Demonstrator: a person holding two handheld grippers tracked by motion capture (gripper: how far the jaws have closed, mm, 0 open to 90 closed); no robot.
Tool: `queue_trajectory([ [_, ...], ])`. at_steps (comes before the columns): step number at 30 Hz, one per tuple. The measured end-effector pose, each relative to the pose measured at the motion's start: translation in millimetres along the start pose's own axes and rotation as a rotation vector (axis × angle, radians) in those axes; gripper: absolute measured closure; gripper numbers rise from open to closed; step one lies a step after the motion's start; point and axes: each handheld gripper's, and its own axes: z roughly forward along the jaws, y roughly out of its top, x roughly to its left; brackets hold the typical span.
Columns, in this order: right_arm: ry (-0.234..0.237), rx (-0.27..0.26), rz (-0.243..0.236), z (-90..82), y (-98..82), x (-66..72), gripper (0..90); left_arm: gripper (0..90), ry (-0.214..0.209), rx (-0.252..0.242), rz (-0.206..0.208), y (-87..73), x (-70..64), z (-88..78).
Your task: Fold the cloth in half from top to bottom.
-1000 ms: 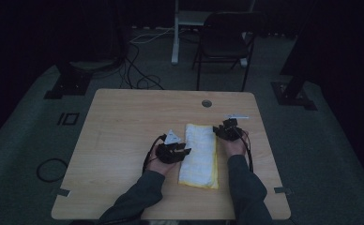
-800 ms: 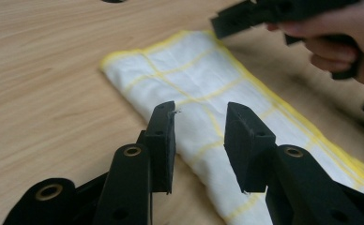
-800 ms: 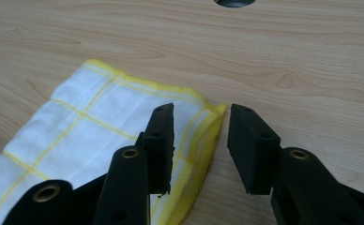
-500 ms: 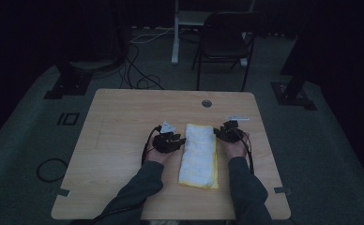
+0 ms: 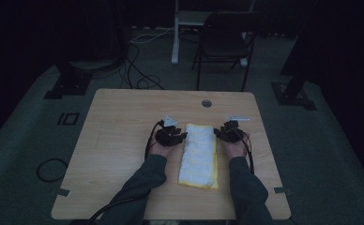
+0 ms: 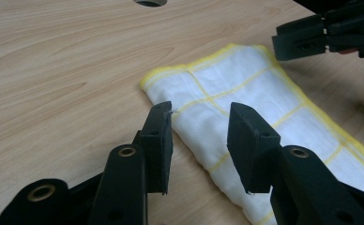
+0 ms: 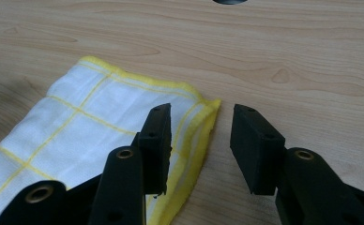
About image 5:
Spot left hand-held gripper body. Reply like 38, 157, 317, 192
155, 115, 182, 148

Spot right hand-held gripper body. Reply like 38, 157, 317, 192
220, 114, 251, 144

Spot white towel with yellow edge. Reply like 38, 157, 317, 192
177, 123, 220, 190

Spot person's left hand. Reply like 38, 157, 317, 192
147, 137, 174, 158

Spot black stand with square base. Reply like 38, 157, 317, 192
43, 60, 94, 100
270, 0, 319, 112

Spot grey tape strip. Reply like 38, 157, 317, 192
273, 186, 293, 196
55, 187, 72, 198

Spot black folding chair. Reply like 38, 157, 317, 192
191, 11, 267, 93

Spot grey round stand base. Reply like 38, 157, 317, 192
68, 59, 122, 73

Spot left hand-held gripper black cable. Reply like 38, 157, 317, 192
87, 119, 166, 225

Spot hand-held gripper black cable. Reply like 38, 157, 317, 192
87, 119, 166, 225
236, 130, 256, 176

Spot right hand-held gripper black cable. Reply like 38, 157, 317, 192
236, 130, 256, 176

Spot black floor cables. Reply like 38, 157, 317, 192
118, 42, 165, 91

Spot white desk frame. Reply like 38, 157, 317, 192
170, 0, 257, 68

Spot white floor cable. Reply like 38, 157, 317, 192
129, 27, 175, 45

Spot black cable loop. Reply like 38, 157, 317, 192
36, 157, 69, 184

